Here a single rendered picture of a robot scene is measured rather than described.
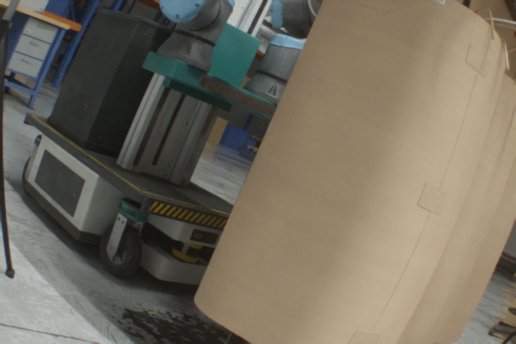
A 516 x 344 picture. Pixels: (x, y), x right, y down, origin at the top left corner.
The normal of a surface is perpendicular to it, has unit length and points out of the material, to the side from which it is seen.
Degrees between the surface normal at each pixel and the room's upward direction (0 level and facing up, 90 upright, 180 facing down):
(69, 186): 90
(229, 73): 90
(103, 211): 90
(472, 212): 90
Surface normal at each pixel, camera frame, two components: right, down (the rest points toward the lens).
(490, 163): 0.33, 0.21
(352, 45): -0.56, -0.18
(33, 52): 0.73, 0.36
